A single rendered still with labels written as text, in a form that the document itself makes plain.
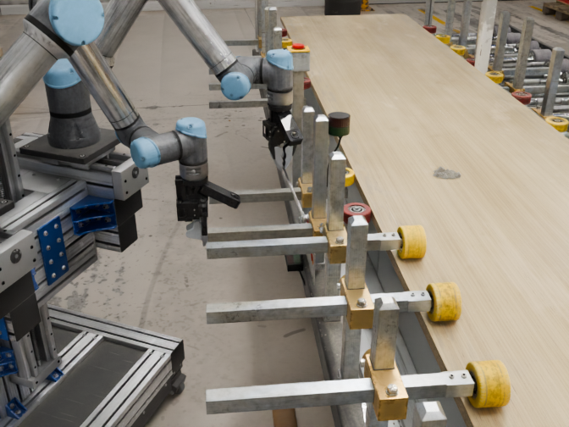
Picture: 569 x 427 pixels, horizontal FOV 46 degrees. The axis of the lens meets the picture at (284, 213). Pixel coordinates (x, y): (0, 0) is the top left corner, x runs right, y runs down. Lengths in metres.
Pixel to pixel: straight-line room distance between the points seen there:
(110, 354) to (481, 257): 1.38
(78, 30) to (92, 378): 1.32
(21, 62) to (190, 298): 1.82
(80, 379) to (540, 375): 1.56
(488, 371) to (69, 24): 1.04
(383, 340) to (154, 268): 2.26
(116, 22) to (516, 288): 1.28
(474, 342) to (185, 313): 1.80
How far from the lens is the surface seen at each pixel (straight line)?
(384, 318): 1.14
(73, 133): 1.98
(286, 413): 2.39
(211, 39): 1.80
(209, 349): 2.78
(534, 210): 1.97
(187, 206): 1.77
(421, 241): 1.61
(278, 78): 1.92
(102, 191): 1.98
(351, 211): 1.84
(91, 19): 1.48
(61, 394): 2.38
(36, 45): 1.48
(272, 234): 1.84
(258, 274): 3.21
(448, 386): 1.22
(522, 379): 1.36
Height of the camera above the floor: 1.76
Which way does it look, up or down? 28 degrees down
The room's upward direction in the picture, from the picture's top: straight up
